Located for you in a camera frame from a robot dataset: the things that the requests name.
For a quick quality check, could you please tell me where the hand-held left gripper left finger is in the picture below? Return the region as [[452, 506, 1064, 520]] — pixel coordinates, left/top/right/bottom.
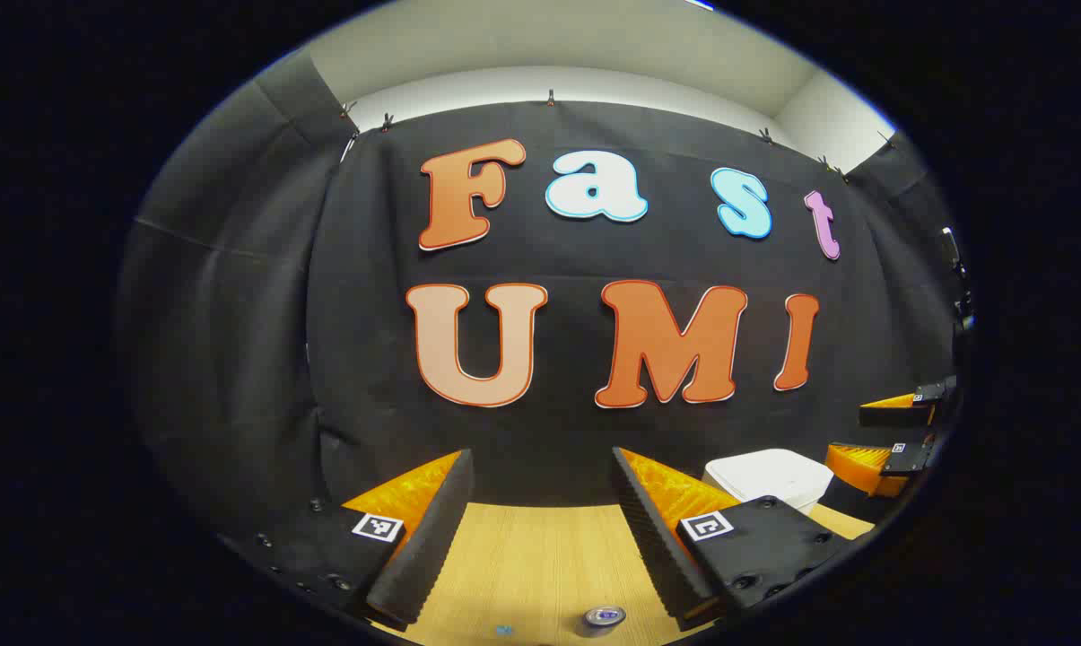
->
[[222, 449, 475, 629]]

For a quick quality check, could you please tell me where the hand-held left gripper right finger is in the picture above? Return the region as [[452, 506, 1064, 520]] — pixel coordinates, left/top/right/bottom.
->
[[612, 446, 857, 632]]

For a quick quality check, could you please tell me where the blue pop can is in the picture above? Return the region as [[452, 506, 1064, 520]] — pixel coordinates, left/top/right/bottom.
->
[[581, 607, 628, 638]]

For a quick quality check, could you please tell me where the white desktop garbage bin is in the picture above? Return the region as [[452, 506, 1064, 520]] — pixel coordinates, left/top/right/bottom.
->
[[703, 449, 835, 517]]

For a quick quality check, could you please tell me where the wooden desktop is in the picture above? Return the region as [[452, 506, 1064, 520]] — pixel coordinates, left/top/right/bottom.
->
[[370, 501, 877, 646]]

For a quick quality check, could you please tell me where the black backdrop cloth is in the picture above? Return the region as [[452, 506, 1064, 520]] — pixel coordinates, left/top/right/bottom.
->
[[114, 49, 976, 539]]

